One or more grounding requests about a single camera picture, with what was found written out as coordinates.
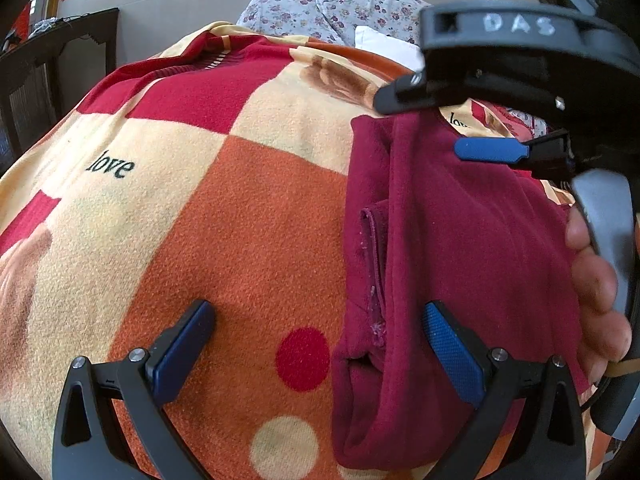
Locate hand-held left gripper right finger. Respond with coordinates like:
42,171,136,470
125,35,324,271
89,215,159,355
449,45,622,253
421,301,586,480

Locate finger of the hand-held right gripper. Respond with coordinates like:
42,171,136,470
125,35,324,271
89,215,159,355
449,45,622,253
453,129,573,182
374,2,626,116

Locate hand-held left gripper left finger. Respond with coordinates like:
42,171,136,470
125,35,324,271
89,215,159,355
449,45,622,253
51,299,217,480

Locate maroon fleece garment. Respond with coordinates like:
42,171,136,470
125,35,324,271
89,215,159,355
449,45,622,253
330,110,593,471

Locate person's right hand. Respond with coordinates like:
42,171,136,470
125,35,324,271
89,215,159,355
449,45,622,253
565,207,633,367

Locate white folded cloth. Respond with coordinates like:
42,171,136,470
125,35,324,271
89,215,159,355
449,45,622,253
354,25,426,68

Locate orange patchwork printed blanket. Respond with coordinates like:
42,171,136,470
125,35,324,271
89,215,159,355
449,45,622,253
0,21,616,480

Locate floral pillows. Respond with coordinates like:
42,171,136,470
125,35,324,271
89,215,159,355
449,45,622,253
235,0,433,50

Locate dark wooden bench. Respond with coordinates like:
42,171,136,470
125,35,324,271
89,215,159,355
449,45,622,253
0,7,121,177

